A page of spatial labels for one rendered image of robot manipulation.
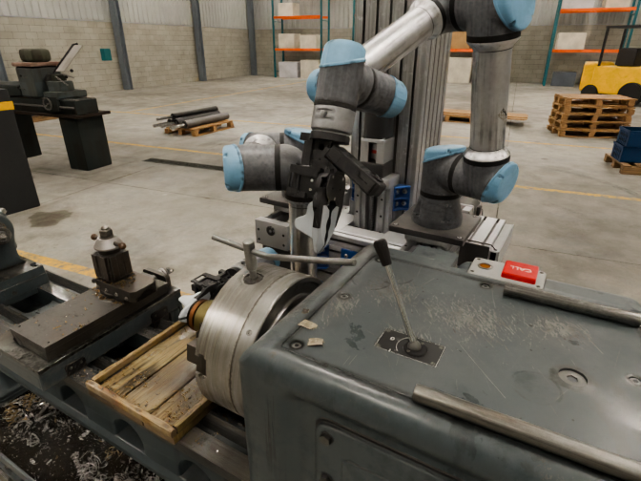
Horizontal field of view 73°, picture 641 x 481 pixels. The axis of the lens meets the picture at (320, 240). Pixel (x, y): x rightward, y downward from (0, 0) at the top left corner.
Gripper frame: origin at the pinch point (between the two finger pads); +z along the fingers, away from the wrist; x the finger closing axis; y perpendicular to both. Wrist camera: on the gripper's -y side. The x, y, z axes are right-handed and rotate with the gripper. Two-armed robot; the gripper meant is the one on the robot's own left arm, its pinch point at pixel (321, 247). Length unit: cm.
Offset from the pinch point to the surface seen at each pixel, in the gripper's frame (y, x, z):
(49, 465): 77, -1, 82
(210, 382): 14.2, 8.4, 28.6
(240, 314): 10.8, 6.6, 14.6
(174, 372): 41, -10, 43
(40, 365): 68, 8, 45
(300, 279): 5.8, -4.6, 8.0
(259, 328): 5.9, 7.1, 15.7
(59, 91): 574, -281, -72
